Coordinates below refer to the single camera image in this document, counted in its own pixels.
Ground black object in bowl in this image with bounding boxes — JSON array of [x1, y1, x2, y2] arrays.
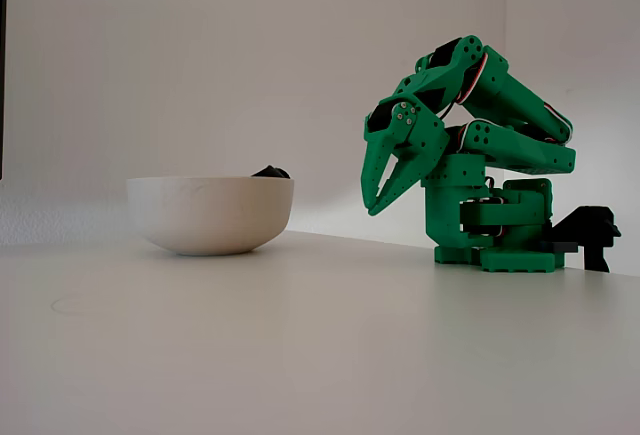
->
[[250, 165, 292, 180]]

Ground black table clamp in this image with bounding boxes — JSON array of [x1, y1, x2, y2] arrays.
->
[[539, 205, 623, 273]]

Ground dark vertical frame edge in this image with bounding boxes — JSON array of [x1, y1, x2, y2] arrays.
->
[[0, 0, 10, 181]]

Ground red white black servo cable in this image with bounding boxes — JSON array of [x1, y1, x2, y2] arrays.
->
[[544, 103, 574, 146], [439, 50, 489, 119]]

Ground white bowl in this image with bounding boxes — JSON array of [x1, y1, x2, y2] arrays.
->
[[126, 176, 296, 257]]

